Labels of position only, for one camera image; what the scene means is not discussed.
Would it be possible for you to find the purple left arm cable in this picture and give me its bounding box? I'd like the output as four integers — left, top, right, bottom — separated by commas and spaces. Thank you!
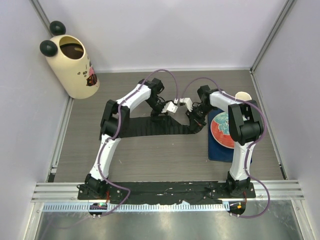
96, 68, 181, 217

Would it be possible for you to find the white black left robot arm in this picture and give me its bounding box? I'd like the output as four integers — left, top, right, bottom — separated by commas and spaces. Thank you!
77, 78, 168, 200

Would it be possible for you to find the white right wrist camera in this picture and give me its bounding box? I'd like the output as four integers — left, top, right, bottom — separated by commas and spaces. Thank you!
178, 97, 193, 112

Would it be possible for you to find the dark blue tray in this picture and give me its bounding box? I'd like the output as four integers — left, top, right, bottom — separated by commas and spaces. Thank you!
207, 109, 234, 163

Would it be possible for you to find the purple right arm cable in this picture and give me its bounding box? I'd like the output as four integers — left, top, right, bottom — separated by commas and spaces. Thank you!
181, 77, 271, 220

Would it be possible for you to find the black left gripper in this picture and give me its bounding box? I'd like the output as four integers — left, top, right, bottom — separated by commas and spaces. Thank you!
146, 97, 168, 127

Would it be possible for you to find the red teal floral plate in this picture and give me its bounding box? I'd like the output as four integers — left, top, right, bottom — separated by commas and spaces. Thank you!
210, 112, 235, 149

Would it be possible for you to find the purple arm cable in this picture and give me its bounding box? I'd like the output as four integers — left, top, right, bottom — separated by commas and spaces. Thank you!
96, 68, 181, 217
181, 77, 271, 220

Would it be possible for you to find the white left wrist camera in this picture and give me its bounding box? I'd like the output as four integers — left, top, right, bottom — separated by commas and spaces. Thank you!
161, 101, 178, 114

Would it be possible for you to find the white slotted cable duct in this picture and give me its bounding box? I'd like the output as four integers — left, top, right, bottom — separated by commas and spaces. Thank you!
42, 201, 230, 213

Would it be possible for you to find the black trash bag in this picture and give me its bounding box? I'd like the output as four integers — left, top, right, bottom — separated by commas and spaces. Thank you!
118, 115, 207, 138

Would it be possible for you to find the pink ceramic mug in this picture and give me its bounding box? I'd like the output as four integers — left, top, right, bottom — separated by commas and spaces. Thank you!
234, 91, 252, 101

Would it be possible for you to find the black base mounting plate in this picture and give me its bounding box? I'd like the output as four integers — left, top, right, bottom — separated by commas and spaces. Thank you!
77, 181, 256, 205

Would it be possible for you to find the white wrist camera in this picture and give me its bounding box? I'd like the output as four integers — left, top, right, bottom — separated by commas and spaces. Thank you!
178, 97, 193, 112
161, 101, 178, 114

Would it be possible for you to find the aluminium frame rail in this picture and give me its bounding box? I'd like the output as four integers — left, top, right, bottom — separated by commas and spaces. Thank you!
31, 180, 305, 203

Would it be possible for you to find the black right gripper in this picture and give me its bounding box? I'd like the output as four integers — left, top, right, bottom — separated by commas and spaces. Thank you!
185, 104, 215, 131

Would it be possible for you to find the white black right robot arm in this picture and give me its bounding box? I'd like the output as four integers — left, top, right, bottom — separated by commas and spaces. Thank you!
186, 85, 264, 198

